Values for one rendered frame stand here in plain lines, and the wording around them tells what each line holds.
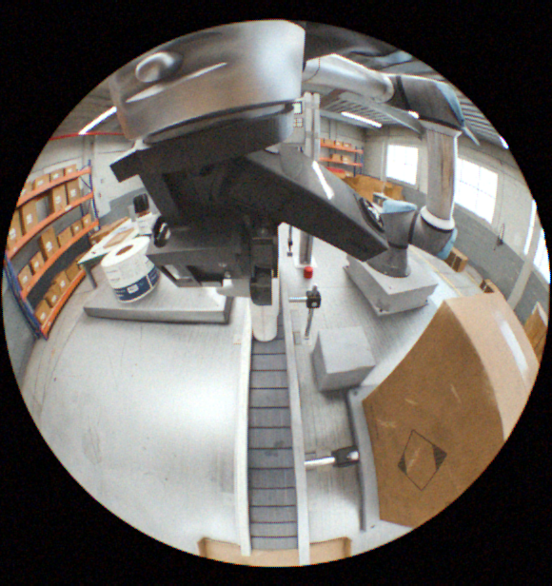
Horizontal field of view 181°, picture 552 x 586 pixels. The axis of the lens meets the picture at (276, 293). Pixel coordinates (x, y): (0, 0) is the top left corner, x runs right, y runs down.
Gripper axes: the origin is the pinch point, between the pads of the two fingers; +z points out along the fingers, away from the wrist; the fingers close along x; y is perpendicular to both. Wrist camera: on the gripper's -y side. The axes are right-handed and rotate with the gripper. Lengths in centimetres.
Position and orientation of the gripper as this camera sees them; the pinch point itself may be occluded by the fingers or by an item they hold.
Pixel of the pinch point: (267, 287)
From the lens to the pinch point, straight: 23.5
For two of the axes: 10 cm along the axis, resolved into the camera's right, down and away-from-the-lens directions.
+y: -10.0, 0.0, -0.1
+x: 0.1, 9.3, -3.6
